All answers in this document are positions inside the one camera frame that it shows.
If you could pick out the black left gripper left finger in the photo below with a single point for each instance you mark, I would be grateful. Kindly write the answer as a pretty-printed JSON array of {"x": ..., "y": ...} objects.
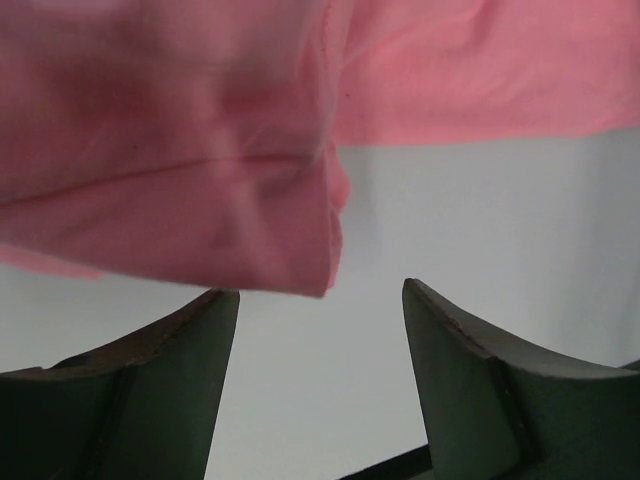
[{"x": 141, "y": 407}]

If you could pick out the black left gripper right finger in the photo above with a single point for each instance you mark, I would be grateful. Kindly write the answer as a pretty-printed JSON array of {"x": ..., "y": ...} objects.
[{"x": 496, "y": 406}]

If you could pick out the pink t shirt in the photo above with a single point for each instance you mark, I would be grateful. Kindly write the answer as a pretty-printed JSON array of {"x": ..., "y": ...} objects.
[{"x": 195, "y": 141}]

